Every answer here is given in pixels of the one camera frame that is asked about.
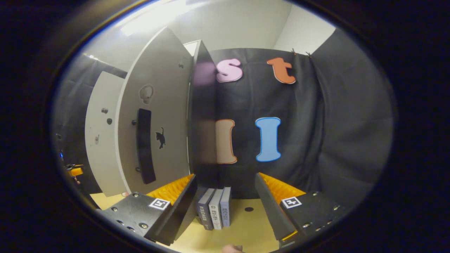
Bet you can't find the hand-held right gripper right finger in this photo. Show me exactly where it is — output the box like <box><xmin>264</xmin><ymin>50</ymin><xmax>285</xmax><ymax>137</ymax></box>
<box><xmin>255</xmin><ymin>172</ymin><xmax>352</xmax><ymax>246</ymax></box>

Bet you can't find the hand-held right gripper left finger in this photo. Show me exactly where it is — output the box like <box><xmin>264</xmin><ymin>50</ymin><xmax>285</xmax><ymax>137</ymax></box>
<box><xmin>99</xmin><ymin>174</ymin><xmax>198</xmax><ymax>246</ymax></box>

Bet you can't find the white shoe cabinet door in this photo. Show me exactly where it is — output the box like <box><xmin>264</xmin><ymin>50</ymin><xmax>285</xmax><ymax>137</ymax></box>
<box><xmin>84</xmin><ymin>71</ymin><xmax>128</xmax><ymax>197</ymax></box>
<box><xmin>116</xmin><ymin>27</ymin><xmax>194</xmax><ymax>194</ymax></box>

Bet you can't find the white gray shoe cabinet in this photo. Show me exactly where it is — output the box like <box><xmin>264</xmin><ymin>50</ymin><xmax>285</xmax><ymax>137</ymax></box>
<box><xmin>183</xmin><ymin>39</ymin><xmax>218</xmax><ymax>197</ymax></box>

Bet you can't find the dark blue book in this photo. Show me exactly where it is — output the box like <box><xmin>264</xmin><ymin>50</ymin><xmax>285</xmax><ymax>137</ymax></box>
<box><xmin>197</xmin><ymin>188</ymin><xmax>216</xmax><ymax>231</ymax></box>

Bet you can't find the white book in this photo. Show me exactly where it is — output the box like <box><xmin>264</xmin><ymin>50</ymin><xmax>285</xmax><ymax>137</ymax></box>
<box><xmin>208</xmin><ymin>189</ymin><xmax>224</xmax><ymax>231</ymax></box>

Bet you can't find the black door handle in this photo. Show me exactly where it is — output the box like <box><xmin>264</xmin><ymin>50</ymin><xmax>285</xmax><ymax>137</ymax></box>
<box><xmin>136</xmin><ymin>108</ymin><xmax>156</xmax><ymax>185</ymax></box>

